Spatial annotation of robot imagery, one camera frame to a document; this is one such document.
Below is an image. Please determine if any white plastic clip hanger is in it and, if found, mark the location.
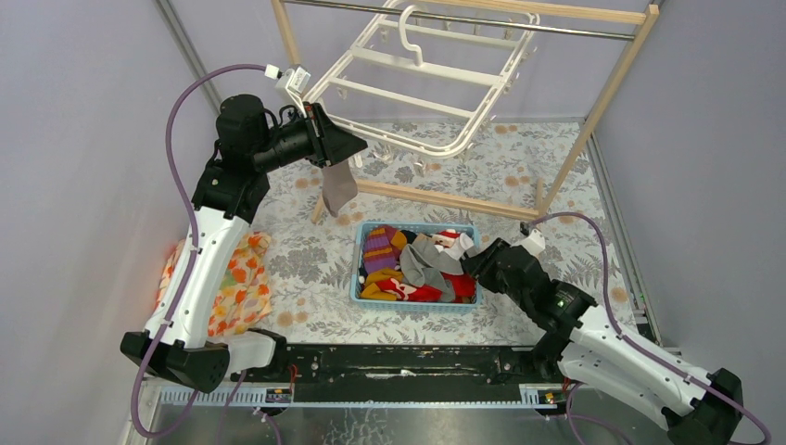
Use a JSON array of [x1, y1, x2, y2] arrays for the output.
[[304, 1, 534, 146]]

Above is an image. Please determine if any santa pattern white sock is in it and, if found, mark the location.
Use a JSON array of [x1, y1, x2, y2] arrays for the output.
[[430, 229, 475, 261]]

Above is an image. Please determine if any wooden drying rack frame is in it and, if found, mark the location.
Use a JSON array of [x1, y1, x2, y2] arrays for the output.
[[305, 0, 660, 221]]

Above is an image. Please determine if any floral patterned table mat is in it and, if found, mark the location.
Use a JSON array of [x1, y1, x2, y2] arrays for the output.
[[254, 121, 635, 346]]

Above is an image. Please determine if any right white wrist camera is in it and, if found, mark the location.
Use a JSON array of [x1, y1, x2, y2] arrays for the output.
[[517, 222, 546, 258]]

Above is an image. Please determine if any grey striped cuff sock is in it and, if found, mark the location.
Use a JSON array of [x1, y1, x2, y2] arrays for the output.
[[399, 234, 463, 303]]

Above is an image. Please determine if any red white patterned sock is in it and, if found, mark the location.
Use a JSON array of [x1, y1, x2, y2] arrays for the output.
[[376, 278, 443, 302]]

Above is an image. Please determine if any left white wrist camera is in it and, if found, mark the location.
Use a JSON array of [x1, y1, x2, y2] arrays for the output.
[[263, 64, 311, 115]]

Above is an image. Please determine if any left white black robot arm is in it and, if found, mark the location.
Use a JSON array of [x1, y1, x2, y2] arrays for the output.
[[120, 95, 368, 393]]

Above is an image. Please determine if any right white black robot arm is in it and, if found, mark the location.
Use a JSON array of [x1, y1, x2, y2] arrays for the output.
[[461, 239, 742, 444]]

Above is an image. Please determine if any orange floral cloth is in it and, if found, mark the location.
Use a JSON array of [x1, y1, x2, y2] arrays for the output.
[[153, 230, 273, 339]]

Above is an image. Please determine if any metal hanging rod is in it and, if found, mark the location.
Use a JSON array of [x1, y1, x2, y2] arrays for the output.
[[286, 0, 635, 42]]

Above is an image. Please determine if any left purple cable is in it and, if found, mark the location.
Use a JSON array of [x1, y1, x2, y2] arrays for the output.
[[130, 63, 277, 445]]

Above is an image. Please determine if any blue plastic sock basket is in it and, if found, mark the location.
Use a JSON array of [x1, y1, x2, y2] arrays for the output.
[[349, 221, 483, 314]]

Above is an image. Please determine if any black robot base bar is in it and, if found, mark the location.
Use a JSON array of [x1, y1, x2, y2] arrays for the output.
[[244, 344, 567, 394]]

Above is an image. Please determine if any purple orange striped sock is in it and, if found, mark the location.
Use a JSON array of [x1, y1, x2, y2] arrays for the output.
[[362, 224, 408, 274]]

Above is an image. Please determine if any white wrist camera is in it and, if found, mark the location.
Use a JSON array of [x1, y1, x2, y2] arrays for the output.
[[263, 64, 311, 115], [517, 222, 546, 258]]

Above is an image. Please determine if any grey sock with red stripes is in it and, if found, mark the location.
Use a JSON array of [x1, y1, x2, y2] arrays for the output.
[[322, 160, 358, 217]]

